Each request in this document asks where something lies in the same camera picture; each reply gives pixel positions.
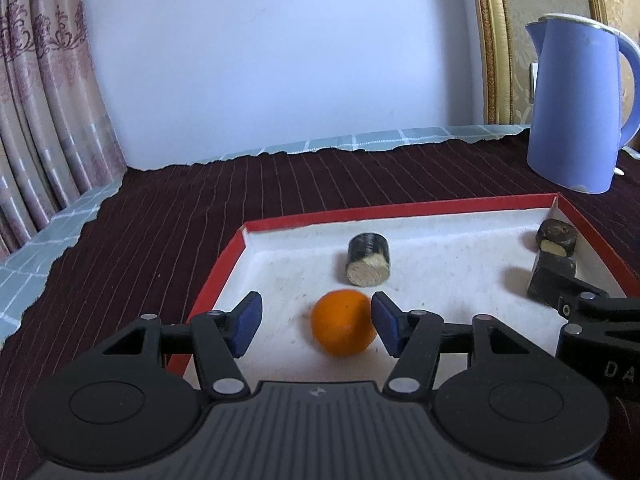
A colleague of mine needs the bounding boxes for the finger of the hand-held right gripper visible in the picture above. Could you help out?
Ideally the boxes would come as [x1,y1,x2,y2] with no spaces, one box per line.
[527,255,640,348]

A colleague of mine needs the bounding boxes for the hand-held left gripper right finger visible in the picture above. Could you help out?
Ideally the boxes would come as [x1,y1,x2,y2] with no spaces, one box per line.
[371,291,555,402]

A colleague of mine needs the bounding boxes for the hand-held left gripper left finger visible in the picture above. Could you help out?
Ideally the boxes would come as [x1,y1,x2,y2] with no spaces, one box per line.
[102,291,264,402]

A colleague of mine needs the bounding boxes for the orange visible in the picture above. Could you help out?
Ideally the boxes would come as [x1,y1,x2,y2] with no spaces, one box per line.
[311,289,379,357]

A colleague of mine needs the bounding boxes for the small dark sugarcane piece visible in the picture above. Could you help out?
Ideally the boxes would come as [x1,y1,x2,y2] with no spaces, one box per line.
[536,219,577,257]

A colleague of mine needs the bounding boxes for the large dark sugarcane piece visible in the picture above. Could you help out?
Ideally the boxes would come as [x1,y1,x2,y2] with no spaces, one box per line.
[344,232,392,288]

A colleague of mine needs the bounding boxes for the red cardboard tray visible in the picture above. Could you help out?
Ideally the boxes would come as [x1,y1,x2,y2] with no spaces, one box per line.
[165,192,631,391]

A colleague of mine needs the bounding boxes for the dark striped cloth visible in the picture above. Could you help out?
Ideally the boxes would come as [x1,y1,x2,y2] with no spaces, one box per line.
[0,127,640,480]

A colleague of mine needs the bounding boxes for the blue electric kettle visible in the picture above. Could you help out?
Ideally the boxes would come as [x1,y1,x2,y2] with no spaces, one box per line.
[525,12,640,195]

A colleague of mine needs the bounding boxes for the light blue checked tablecloth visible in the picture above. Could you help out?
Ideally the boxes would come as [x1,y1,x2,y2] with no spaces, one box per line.
[0,125,531,348]

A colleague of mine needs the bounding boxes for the pink patterned curtain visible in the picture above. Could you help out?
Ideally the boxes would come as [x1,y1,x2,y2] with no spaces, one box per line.
[0,0,128,261]

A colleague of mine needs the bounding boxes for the gold framed wall panel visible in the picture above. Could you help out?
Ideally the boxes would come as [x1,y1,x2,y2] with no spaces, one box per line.
[467,0,640,126]

